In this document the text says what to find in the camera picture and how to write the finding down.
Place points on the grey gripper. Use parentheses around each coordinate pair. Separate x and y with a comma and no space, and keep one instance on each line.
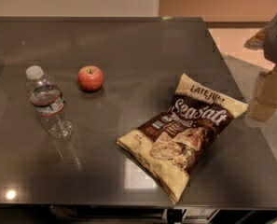
(262,108)

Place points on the brown sea salt chip bag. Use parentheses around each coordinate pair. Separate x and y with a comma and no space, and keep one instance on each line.
(171,144)

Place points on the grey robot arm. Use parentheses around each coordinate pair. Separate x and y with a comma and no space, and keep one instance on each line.
(269,47)

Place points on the red apple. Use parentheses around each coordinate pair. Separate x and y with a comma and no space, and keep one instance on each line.
(90,78)

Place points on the clear plastic water bottle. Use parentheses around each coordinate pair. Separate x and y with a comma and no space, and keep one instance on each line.
(48,101)

